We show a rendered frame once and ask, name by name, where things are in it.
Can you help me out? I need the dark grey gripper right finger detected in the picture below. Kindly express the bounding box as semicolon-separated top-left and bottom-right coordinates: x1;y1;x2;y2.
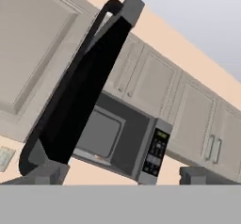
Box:
179;166;241;185

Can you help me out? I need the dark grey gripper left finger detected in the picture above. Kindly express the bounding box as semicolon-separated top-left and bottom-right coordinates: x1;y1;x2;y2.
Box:
0;159;71;185

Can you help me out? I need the grey microwave oven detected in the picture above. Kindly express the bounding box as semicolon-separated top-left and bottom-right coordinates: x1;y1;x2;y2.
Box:
72;90;174;185

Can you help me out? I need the black glass microwave door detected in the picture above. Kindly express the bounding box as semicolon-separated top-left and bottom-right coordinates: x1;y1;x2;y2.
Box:
18;0;146;177

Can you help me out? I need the large beige cupboard door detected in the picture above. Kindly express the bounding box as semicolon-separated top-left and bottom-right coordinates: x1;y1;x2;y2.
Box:
0;0;102;145

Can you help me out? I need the silver cupboard handle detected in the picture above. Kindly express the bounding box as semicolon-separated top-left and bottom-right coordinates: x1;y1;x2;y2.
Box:
203;134;216;162
213;137;223;166
116;56;127;94

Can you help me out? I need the pale wall socket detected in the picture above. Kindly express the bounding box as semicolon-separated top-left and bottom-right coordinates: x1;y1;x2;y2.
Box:
0;146;17;173

